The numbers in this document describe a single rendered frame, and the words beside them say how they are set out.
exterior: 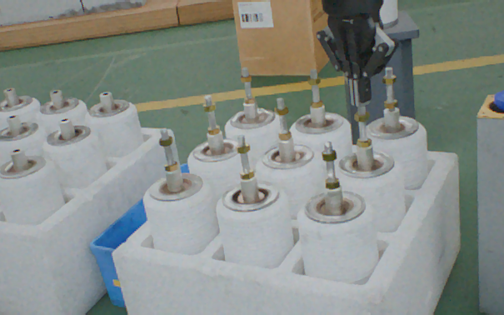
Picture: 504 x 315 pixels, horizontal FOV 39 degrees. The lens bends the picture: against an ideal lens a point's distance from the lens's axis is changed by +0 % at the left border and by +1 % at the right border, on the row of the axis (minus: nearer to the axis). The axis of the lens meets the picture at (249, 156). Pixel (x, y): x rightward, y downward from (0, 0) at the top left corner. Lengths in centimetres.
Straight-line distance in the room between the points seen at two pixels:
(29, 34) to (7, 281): 185
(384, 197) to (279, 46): 119
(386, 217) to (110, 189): 49
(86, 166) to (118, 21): 169
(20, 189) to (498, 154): 70
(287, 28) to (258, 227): 122
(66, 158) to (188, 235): 33
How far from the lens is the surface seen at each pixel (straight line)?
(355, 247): 87
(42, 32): 296
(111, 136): 131
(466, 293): 115
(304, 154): 102
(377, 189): 95
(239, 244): 92
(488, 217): 102
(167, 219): 97
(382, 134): 106
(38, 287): 119
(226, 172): 105
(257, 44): 211
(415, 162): 107
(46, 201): 117
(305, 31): 204
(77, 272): 120
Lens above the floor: 70
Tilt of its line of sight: 25 degrees down
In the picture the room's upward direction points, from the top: 9 degrees counter-clockwise
